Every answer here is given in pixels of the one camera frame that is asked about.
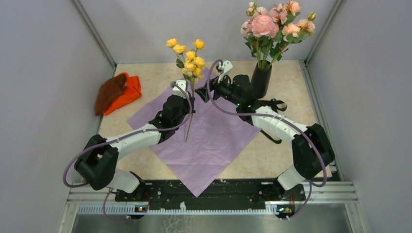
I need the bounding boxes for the aluminium corner frame post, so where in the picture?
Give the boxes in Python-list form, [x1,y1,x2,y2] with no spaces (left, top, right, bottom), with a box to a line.
[70,0,117,69]

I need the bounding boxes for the orange cloth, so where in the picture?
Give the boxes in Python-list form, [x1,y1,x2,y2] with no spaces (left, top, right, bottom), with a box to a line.
[104,72,142,116]

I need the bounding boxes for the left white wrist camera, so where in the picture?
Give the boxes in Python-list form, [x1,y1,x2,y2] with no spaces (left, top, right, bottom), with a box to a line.
[172,80,188,99]

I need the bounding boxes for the black vase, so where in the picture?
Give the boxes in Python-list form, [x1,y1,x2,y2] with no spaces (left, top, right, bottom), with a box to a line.
[251,61,272,99]

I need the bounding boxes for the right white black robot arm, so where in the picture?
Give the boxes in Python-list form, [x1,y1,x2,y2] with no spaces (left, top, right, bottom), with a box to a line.
[195,75,335,200]

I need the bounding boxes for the black ribbon with gold lettering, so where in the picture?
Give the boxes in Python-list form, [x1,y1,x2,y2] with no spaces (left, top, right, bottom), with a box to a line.
[260,98,288,144]

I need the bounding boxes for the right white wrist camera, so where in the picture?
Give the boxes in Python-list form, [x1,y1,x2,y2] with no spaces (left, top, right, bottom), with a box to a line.
[216,60,233,83]

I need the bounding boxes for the aluminium front rail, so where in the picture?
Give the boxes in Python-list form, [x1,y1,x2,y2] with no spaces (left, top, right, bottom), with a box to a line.
[67,182,358,217]

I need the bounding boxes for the brown cloth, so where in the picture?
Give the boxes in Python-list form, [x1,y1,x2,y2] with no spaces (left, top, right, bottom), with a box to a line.
[94,74,127,116]

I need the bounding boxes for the right aluminium frame post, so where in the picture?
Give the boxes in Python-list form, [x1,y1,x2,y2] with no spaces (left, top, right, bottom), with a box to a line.
[305,0,346,67]

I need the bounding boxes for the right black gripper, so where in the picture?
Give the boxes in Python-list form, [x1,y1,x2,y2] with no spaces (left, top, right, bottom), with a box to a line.
[194,71,241,107]

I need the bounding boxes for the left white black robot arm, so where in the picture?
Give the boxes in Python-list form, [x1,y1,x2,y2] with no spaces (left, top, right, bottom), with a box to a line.
[73,95,194,201]

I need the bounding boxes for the peach flower stem in vase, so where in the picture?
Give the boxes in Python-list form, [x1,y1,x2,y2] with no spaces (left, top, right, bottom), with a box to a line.
[264,0,305,70]

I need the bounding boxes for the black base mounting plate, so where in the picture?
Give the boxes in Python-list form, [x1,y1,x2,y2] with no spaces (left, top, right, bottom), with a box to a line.
[115,178,307,202]

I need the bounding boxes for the pink and white flower bunch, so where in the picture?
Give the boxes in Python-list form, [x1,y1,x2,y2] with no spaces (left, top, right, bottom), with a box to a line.
[247,15,279,70]

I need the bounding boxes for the yellow rose bunch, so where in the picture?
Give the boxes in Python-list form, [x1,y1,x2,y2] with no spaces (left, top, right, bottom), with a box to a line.
[166,38,206,144]

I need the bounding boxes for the pink flower stem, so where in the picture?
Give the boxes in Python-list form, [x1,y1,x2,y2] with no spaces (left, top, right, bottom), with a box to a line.
[269,9,317,65]
[253,3,289,70]
[240,1,267,65]

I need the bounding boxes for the purple wrapping paper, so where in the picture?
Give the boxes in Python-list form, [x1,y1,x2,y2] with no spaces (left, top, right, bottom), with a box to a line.
[120,95,260,197]

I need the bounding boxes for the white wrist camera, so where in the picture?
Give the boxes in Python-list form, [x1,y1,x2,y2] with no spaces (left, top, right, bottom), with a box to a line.
[216,60,233,83]
[172,80,188,99]

